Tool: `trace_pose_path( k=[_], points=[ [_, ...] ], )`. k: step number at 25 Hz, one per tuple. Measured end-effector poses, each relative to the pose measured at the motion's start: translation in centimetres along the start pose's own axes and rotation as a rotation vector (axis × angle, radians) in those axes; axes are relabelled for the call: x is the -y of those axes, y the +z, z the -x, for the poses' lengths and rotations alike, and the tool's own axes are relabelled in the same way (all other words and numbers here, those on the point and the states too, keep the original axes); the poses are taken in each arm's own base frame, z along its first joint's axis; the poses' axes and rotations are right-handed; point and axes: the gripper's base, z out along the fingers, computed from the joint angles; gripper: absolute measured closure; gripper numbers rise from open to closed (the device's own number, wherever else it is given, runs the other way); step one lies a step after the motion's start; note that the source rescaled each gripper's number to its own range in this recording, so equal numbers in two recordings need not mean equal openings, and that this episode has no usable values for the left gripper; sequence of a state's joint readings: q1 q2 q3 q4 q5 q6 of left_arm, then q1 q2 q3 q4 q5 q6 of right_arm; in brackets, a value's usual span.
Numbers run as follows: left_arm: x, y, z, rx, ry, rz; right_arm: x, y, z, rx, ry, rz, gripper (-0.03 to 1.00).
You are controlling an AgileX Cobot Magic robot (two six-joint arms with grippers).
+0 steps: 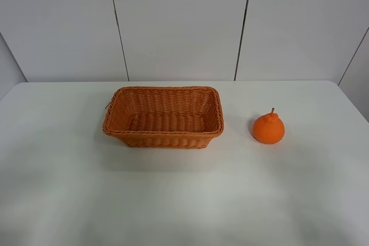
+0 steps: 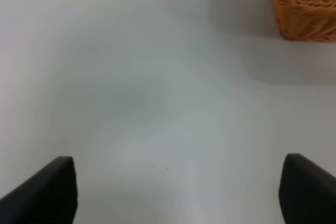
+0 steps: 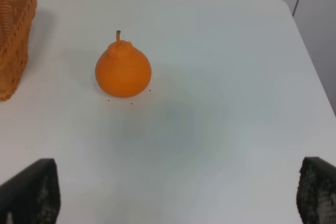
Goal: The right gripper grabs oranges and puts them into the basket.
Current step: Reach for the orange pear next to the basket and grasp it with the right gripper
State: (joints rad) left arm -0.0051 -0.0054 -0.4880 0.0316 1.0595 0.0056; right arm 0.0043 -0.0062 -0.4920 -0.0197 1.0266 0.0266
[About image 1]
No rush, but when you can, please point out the orange fruit with stem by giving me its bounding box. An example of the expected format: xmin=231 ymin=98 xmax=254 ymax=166
xmin=251 ymin=108 xmax=285 ymax=145

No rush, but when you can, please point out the orange wicker basket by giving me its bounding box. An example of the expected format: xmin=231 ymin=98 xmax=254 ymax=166
xmin=102 ymin=86 xmax=224 ymax=149

